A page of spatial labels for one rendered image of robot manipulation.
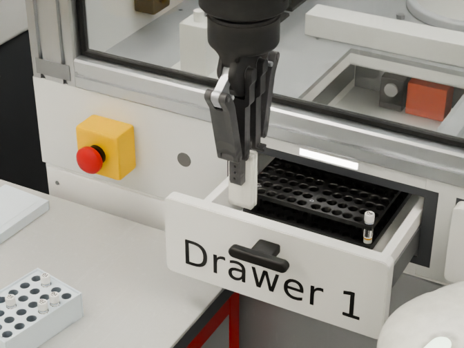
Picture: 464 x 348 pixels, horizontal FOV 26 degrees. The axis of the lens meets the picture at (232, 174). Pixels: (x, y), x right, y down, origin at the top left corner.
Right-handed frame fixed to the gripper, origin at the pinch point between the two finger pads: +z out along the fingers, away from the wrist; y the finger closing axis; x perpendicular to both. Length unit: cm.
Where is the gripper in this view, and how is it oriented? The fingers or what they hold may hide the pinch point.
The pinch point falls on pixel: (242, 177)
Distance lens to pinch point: 113.0
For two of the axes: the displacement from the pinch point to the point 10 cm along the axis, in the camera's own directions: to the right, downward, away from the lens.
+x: 8.8, 2.5, -4.1
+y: -4.8, 4.6, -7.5
